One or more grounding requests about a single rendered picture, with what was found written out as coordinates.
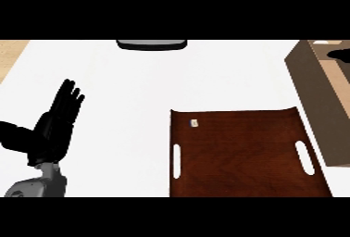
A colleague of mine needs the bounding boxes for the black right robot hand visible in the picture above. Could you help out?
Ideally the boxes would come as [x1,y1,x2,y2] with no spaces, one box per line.
[326,48,350,64]

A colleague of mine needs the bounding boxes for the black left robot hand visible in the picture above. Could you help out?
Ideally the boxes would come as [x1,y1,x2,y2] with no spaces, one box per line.
[0,79,85,168]

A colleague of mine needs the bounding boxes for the brown cardboard box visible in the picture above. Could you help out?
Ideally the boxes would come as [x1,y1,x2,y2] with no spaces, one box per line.
[283,40,350,168]

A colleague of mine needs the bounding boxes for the dark brown wooden tray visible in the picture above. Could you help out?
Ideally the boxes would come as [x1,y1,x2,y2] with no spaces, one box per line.
[168,106,333,198]

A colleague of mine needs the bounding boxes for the dark grey rounded appliance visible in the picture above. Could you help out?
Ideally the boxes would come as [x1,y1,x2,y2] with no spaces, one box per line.
[115,40,188,52]

